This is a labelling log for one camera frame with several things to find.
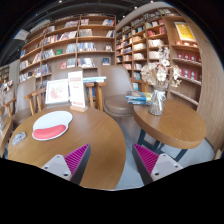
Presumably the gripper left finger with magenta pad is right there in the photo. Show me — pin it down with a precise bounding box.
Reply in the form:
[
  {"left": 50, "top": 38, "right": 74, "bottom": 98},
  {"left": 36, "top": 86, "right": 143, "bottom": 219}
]
[{"left": 42, "top": 144, "right": 91, "bottom": 185}]

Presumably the wooden chair behind table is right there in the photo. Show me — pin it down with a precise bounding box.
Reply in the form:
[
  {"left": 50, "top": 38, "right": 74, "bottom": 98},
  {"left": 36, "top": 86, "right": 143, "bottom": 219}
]
[{"left": 25, "top": 82, "right": 106, "bottom": 115}]

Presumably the glass vase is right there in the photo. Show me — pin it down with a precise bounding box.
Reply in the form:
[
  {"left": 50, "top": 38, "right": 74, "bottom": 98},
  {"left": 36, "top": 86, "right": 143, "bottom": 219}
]
[{"left": 149, "top": 86, "right": 166, "bottom": 116}]

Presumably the round wooden table right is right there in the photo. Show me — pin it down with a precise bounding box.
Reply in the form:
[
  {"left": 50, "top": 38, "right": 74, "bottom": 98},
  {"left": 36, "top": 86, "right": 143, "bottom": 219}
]
[{"left": 134, "top": 99, "right": 207, "bottom": 161}]

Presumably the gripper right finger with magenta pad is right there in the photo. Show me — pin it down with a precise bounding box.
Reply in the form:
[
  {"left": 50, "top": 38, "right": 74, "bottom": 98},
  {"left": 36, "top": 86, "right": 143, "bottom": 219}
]
[{"left": 132, "top": 144, "right": 182, "bottom": 185}]

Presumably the white and red mouse pad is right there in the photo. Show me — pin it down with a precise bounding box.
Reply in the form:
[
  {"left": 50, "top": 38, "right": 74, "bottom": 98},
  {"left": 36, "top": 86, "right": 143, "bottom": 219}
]
[{"left": 32, "top": 111, "right": 72, "bottom": 141}]

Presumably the wooden chair at left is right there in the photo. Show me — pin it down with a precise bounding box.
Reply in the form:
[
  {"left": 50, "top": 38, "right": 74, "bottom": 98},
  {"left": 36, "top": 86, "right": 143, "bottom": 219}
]
[{"left": 0, "top": 97, "right": 17, "bottom": 121}]

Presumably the beige upholstered chair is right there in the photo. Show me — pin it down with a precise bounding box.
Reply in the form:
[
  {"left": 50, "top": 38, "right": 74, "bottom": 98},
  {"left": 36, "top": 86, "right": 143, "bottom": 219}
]
[{"left": 98, "top": 64, "right": 135, "bottom": 119}]

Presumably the white sign on wooden base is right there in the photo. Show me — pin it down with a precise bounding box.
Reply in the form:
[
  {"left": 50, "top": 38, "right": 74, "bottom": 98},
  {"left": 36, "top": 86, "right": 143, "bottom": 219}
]
[{"left": 68, "top": 70, "right": 88, "bottom": 112}]

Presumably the wooden bookshelf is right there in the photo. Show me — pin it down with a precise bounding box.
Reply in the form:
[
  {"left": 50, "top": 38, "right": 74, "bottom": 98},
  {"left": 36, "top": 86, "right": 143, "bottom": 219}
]
[
  {"left": 19, "top": 14, "right": 116, "bottom": 88},
  {"left": 116, "top": 2, "right": 202, "bottom": 110}
]

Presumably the stack of books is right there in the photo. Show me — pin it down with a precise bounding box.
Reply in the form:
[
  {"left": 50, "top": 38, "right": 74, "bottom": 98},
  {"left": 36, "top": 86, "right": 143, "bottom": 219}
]
[{"left": 126, "top": 91, "right": 151, "bottom": 105}]

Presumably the dried flower bouquet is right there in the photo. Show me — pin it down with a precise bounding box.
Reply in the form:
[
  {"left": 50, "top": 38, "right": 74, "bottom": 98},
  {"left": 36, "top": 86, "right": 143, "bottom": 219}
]
[{"left": 141, "top": 46, "right": 181, "bottom": 88}]

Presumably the round wooden table left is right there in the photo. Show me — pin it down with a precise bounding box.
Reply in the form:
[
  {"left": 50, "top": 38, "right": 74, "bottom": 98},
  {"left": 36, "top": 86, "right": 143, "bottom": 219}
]
[{"left": 8, "top": 106, "right": 126, "bottom": 190}]

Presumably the yellow poster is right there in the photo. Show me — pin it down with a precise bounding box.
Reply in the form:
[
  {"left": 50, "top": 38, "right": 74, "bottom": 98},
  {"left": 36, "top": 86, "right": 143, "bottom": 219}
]
[{"left": 175, "top": 22, "right": 195, "bottom": 42}]

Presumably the right wooden bookshelf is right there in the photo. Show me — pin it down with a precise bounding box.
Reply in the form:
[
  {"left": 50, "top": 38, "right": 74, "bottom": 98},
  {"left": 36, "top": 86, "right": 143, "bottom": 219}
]
[{"left": 116, "top": 2, "right": 202, "bottom": 110}]

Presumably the white framed picture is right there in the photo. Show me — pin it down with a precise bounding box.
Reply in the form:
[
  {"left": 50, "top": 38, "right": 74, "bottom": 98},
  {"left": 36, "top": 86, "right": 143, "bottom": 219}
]
[{"left": 45, "top": 79, "right": 69, "bottom": 104}]

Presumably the round wooden table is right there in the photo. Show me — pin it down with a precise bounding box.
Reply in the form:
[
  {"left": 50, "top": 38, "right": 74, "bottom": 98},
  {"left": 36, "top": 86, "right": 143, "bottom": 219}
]
[
  {"left": 8, "top": 106, "right": 126, "bottom": 190},
  {"left": 134, "top": 99, "right": 207, "bottom": 161}
]

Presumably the left wooden bookshelf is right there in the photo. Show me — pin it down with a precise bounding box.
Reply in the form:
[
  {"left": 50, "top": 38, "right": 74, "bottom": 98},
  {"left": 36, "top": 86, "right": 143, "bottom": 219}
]
[{"left": 19, "top": 14, "right": 116, "bottom": 88}]

